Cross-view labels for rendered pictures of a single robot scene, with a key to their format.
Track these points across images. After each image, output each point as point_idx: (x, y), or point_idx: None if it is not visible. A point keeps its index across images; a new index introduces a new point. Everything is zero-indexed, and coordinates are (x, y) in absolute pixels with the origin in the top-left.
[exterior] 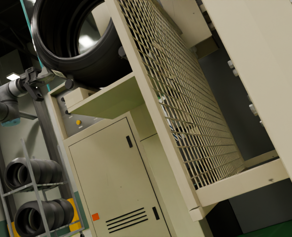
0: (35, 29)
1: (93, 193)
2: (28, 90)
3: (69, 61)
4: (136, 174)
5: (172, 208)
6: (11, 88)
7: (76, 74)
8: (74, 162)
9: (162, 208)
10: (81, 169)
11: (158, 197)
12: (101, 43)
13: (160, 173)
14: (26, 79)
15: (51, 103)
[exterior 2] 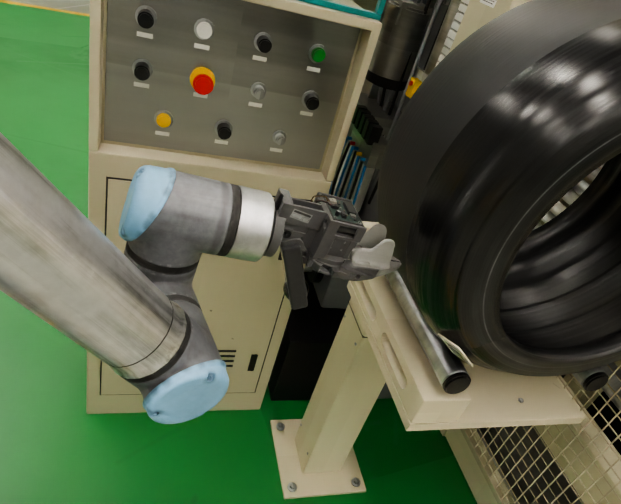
0: (525, 213)
1: None
2: (294, 274)
3: (512, 355)
4: (257, 304)
5: (334, 425)
6: (240, 249)
7: (485, 366)
8: (109, 222)
9: (268, 358)
10: (124, 246)
11: (271, 344)
12: (594, 361)
13: (354, 386)
14: (299, 227)
15: (94, 8)
